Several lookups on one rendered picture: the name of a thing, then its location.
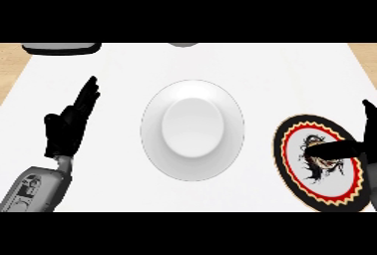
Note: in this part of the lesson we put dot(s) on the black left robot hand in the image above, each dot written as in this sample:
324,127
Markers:
68,127

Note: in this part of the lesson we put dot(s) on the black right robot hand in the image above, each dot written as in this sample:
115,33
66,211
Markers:
343,149

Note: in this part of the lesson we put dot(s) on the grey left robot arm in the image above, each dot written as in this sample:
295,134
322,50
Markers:
34,187

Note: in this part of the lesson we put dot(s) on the black red patterned plate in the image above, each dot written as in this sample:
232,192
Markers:
298,156

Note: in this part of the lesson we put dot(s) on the white oval plate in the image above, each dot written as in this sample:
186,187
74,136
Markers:
192,130

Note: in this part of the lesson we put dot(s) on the grey black-rimmed appliance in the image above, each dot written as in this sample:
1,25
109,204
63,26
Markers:
60,48

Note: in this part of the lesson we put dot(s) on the small grey object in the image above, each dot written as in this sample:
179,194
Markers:
183,44

